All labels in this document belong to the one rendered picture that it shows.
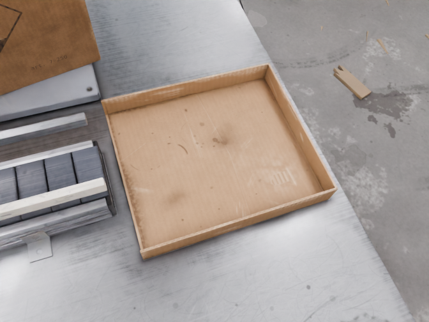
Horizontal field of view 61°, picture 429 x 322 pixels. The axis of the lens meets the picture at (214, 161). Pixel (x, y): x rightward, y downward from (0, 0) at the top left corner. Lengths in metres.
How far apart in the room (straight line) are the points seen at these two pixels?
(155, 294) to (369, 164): 1.34
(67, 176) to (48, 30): 0.23
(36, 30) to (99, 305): 0.40
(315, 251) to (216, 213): 0.16
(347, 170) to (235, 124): 1.09
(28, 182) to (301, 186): 0.40
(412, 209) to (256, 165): 1.19
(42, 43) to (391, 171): 1.47
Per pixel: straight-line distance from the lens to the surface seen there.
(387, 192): 1.70
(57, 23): 0.63
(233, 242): 0.55
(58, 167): 0.56
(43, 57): 0.66
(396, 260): 1.60
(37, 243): 0.58
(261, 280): 0.54
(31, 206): 0.51
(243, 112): 0.65
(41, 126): 0.50
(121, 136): 0.62
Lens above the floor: 1.35
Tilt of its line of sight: 61 degrees down
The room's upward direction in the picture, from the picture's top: 9 degrees clockwise
